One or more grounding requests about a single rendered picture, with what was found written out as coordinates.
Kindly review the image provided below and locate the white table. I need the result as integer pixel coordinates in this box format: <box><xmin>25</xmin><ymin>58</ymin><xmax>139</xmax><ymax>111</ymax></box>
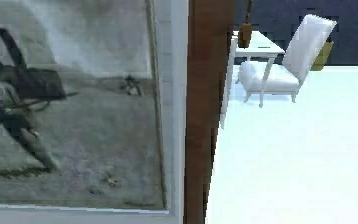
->
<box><xmin>219</xmin><ymin>30</ymin><xmax>286</xmax><ymax>130</ymax></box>

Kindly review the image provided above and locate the white framed grey picture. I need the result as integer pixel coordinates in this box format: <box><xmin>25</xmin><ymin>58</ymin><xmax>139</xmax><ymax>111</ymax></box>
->
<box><xmin>0</xmin><ymin>0</ymin><xmax>190</xmax><ymax>224</ymax></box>

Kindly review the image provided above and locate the white armchair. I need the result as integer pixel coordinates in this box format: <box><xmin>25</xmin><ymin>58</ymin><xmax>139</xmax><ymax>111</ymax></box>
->
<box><xmin>235</xmin><ymin>13</ymin><xmax>338</xmax><ymax>104</ymax></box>

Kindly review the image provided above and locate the brown vase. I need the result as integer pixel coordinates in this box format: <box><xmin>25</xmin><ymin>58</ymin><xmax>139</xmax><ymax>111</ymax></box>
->
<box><xmin>237</xmin><ymin>0</ymin><xmax>254</xmax><ymax>49</ymax></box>

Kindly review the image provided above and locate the brown wooden door frame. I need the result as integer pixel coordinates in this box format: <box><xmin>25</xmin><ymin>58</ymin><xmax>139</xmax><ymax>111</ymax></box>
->
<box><xmin>183</xmin><ymin>0</ymin><xmax>237</xmax><ymax>224</ymax></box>

